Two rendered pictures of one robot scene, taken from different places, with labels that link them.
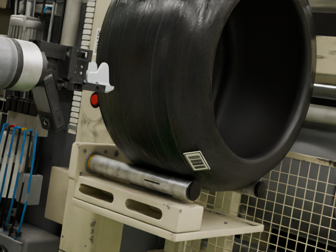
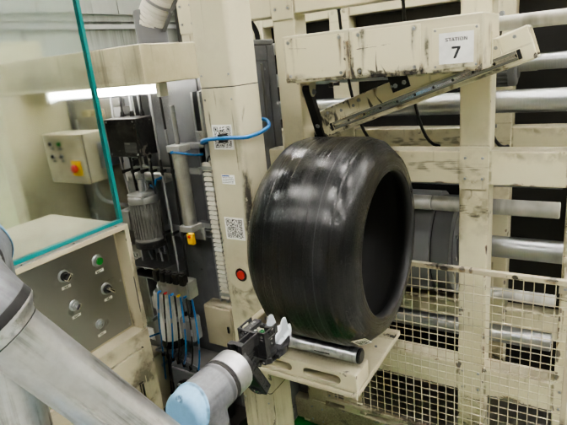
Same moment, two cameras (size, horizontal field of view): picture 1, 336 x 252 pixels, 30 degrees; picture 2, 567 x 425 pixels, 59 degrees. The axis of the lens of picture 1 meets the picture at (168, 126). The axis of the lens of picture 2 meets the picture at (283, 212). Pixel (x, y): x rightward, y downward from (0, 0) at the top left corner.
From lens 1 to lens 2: 69 cm
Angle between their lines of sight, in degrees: 16
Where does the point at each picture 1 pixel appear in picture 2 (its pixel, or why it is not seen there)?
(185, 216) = (359, 378)
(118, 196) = (295, 365)
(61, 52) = (256, 341)
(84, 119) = (234, 290)
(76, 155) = not seen: hidden behind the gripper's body
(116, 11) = (262, 243)
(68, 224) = not seen: hidden behind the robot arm
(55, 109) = (262, 382)
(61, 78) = (261, 357)
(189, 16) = (337, 249)
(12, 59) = (233, 389)
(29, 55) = (241, 373)
